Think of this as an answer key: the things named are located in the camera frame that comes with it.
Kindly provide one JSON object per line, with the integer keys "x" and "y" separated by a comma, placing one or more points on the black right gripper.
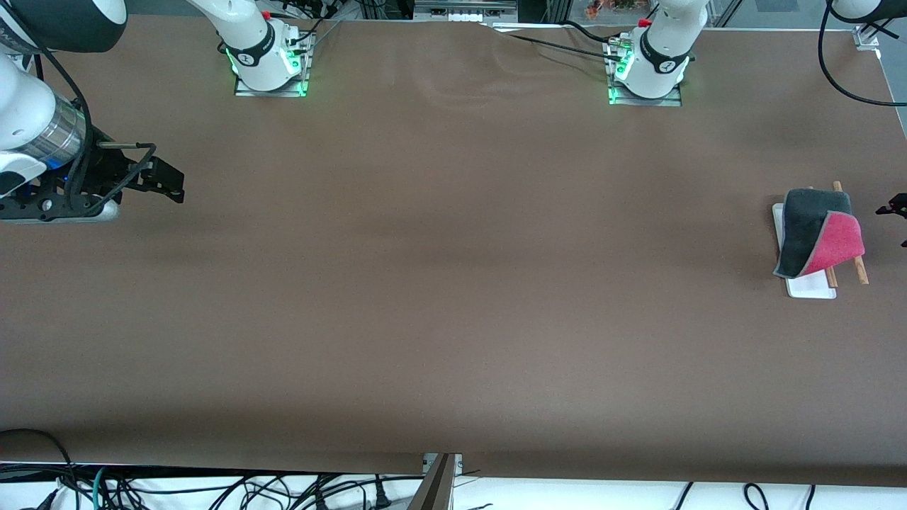
{"x": 108, "y": 168}

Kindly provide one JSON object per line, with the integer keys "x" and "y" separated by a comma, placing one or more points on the pink and grey microfibre towel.
{"x": 808, "y": 227}

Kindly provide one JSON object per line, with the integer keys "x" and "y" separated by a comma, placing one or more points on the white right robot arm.
{"x": 21, "y": 106}

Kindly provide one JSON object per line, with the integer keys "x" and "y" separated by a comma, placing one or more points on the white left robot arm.
{"x": 659, "y": 64}

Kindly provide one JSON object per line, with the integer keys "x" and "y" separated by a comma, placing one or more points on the brown wooden rack rod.
{"x": 861, "y": 271}

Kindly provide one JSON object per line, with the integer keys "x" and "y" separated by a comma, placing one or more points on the white towel rack base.
{"x": 808, "y": 287}

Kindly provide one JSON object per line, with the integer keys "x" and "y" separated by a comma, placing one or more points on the wooden chopsticks pair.
{"x": 832, "y": 278}

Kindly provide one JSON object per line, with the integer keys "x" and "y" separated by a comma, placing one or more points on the white power strip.
{"x": 465, "y": 17}

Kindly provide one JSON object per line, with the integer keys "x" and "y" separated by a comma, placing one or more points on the orange background object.
{"x": 602, "y": 7}

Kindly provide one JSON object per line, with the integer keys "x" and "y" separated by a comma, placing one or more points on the black power plug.
{"x": 382, "y": 499}

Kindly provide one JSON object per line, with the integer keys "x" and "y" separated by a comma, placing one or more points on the brown table support beam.
{"x": 436, "y": 492}

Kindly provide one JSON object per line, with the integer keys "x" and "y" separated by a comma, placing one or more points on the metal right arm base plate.
{"x": 283, "y": 92}

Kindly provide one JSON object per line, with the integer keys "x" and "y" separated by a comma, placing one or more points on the aluminium frame profile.
{"x": 866, "y": 37}

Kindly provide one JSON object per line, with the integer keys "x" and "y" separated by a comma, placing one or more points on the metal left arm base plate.
{"x": 645, "y": 102}

